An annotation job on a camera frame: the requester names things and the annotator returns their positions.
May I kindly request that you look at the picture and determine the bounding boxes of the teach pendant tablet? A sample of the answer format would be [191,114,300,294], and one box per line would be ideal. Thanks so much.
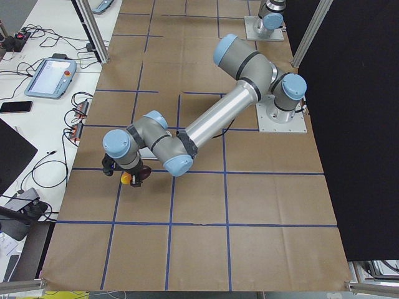
[24,58,77,99]

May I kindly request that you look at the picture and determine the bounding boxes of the black smartphone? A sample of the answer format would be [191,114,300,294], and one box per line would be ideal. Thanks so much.
[0,100,33,113]

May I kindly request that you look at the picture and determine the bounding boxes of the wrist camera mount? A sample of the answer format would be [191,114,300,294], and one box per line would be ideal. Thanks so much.
[102,153,117,176]

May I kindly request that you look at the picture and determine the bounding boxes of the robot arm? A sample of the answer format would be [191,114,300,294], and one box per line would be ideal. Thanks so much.
[102,34,307,187]
[255,0,286,34]

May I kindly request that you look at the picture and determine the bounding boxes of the grey usb hub box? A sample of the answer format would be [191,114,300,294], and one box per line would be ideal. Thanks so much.
[68,122,84,143]

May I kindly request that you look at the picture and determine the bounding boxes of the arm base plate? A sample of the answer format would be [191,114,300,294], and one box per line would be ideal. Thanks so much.
[244,16,284,42]
[256,95,307,133]

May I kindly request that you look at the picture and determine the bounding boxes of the red yellow mango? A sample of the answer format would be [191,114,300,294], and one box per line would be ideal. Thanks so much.
[120,165,151,187]

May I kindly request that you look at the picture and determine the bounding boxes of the aluminium frame post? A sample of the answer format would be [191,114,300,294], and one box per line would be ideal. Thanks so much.
[71,0,110,64]

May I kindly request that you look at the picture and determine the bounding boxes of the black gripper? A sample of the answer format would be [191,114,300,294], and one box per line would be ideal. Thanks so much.
[123,161,143,187]

